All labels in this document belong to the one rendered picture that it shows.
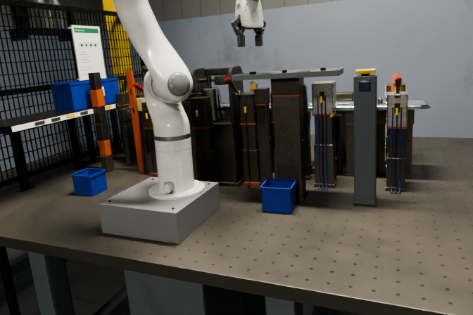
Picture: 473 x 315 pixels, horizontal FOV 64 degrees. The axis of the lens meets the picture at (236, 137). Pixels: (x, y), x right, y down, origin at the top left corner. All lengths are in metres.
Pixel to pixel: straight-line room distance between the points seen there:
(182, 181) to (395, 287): 0.69
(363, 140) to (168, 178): 0.65
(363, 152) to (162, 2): 2.99
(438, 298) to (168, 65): 0.90
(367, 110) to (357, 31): 2.05
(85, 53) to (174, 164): 1.23
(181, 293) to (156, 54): 0.75
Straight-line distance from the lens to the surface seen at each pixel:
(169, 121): 1.23
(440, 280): 1.04
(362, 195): 1.38
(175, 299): 1.34
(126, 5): 1.20
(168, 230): 1.18
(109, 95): 2.14
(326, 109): 1.48
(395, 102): 1.46
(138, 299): 1.44
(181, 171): 1.26
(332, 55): 3.34
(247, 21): 1.36
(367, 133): 1.32
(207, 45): 3.69
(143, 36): 1.20
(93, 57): 2.37
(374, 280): 1.00
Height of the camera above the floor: 1.24
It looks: 12 degrees down
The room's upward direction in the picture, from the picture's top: 4 degrees counter-clockwise
